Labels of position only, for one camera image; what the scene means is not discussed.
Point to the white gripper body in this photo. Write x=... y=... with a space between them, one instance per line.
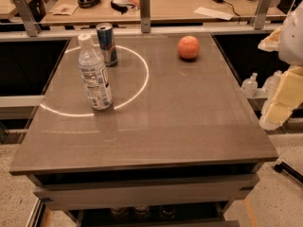
x=293 y=38

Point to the clear bottle on shelf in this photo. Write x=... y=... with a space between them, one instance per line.
x=249 y=86
x=271 y=83

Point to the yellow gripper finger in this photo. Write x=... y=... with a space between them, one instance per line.
x=271 y=42
x=285 y=96

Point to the black sunglasses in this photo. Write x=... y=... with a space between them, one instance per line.
x=122 y=8

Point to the grey metal bracket middle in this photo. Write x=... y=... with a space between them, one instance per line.
x=145 y=16

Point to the small paper note left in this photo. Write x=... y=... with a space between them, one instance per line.
x=64 y=9

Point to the white paper sheet right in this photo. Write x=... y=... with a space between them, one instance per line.
x=213 y=13

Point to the black stand leg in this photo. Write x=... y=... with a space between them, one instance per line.
x=284 y=167

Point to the clear plastic water bottle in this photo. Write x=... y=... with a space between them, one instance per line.
x=94 y=74

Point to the orange round fruit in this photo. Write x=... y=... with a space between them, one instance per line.
x=188 y=47

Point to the grey metal bracket right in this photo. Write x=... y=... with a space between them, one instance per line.
x=259 y=18

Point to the grey metal bracket left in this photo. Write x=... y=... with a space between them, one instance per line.
x=31 y=27

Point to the grey table drawer frame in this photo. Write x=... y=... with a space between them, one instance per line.
x=164 y=196

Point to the blue silver energy drink can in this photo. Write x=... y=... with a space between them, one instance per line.
x=107 y=43

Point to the grey metal bracket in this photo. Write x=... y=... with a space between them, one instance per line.
x=145 y=16
x=259 y=18
x=31 y=27

